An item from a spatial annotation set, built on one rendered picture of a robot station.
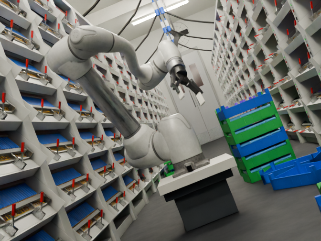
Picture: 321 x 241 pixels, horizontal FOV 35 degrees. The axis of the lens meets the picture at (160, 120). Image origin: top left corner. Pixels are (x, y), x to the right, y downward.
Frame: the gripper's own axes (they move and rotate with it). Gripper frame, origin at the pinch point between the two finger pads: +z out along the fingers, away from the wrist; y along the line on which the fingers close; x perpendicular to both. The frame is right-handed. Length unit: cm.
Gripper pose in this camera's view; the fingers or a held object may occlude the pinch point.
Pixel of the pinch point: (192, 99)
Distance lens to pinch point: 245.2
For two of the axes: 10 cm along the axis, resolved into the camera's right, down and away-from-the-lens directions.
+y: 7.6, 1.8, 6.2
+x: -5.6, 6.6, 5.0
